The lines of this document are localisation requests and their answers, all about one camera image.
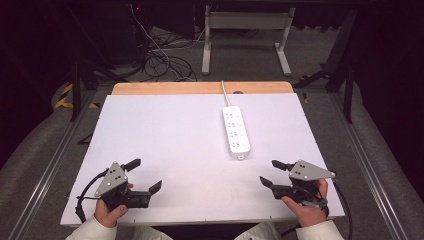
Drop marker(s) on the aluminium floor rail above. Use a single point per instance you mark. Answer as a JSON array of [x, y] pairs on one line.
[[370, 170], [50, 170]]

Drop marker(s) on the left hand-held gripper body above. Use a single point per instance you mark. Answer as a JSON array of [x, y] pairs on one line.
[[115, 186]]

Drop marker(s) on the person's right hand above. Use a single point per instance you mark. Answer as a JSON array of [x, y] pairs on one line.
[[310, 213]]

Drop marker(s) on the white power strip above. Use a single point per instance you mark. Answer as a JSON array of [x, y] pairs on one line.
[[236, 131]]

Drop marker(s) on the white metal desk frame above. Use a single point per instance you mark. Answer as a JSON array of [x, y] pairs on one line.
[[246, 20]]

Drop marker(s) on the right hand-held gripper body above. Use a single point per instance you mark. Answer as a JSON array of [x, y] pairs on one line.
[[306, 172]]

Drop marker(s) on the black metal stand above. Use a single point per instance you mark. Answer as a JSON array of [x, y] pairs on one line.
[[348, 90], [76, 86]]

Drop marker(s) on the person's left hand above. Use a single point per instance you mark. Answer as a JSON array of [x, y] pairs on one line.
[[106, 215]]

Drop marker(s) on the yellow black hazard tape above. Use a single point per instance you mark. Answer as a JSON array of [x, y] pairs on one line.
[[65, 96]]

